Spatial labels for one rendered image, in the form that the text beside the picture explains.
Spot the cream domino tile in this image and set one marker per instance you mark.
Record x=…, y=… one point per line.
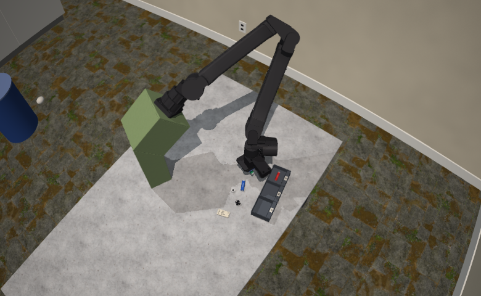
x=223, y=213

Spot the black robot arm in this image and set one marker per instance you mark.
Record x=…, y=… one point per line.
x=172, y=102

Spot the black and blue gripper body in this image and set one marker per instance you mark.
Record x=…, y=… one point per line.
x=240, y=160

